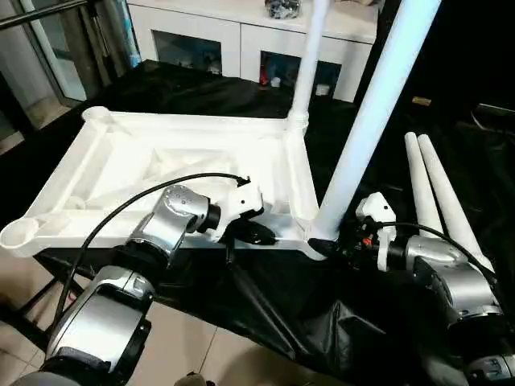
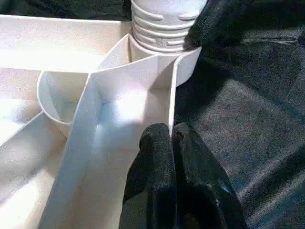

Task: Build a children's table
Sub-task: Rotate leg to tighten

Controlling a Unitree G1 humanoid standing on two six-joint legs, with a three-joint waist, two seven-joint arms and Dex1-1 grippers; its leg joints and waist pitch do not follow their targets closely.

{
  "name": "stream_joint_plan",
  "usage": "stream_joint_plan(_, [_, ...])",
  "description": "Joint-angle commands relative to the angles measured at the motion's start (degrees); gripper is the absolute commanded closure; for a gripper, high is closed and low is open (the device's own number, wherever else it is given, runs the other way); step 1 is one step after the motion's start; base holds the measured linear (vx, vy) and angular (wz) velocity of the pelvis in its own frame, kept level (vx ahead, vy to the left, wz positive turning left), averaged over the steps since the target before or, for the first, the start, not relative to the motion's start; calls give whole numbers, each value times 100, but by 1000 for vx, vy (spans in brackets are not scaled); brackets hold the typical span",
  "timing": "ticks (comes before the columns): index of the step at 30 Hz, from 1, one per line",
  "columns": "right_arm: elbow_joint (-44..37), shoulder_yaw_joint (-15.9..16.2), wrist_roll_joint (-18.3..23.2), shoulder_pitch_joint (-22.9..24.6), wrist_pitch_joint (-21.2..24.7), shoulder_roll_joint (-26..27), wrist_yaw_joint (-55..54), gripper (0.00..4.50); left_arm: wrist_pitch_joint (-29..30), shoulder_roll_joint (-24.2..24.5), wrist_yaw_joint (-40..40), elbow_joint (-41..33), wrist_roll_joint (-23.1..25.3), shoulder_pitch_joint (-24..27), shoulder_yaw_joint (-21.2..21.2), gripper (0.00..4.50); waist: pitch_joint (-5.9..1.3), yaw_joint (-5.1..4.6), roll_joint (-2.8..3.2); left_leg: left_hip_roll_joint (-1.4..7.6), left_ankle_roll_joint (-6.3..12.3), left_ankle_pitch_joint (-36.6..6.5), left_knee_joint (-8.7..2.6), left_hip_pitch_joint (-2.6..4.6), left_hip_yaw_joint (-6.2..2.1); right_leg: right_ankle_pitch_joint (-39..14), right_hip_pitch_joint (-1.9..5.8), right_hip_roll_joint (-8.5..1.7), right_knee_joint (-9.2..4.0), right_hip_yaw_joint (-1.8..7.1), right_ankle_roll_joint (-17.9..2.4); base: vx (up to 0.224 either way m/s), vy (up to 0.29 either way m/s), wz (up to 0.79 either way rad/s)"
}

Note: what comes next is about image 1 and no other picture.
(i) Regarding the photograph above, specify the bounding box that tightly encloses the white plastic table leg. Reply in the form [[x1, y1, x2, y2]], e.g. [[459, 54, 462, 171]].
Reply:
[[404, 133, 446, 234], [287, 0, 335, 140], [317, 0, 442, 241], [417, 134, 496, 274]]

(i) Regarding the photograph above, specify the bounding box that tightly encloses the white plastic table top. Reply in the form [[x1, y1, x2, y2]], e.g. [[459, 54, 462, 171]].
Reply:
[[0, 105, 335, 262]]

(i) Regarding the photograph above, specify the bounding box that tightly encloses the black plastic mat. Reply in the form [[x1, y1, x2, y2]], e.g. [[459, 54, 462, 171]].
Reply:
[[0, 60, 515, 386]]

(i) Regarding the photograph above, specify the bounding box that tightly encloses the grey rounded robot part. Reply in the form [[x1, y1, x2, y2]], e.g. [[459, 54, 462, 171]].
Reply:
[[176, 372, 212, 386]]

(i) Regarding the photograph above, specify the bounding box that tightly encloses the white sideboard cabinet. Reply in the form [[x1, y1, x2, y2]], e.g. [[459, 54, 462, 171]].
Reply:
[[127, 0, 381, 104]]

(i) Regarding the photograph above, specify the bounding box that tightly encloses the clear bag of dark parts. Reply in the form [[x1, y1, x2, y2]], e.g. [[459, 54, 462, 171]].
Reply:
[[264, 0, 302, 19]]

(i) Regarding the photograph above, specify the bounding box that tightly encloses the black backdrop cloth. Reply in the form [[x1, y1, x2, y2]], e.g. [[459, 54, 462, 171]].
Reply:
[[353, 0, 515, 112]]

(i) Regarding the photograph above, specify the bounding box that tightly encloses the blue printed panel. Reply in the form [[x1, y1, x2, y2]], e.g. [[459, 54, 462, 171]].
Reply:
[[122, 0, 142, 69]]

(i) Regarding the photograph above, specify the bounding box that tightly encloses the grey tripod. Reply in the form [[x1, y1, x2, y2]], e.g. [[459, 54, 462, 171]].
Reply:
[[64, 0, 130, 88]]

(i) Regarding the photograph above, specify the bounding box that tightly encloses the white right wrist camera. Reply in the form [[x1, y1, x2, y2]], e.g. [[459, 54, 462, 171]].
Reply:
[[356, 191, 398, 270]]

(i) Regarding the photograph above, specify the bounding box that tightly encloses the black folding stand frame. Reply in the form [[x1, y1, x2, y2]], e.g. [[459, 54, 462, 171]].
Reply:
[[18, 253, 97, 349]]

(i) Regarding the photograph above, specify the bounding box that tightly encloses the glass door metal frame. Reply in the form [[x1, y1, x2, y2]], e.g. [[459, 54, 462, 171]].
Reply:
[[0, 0, 88, 112]]

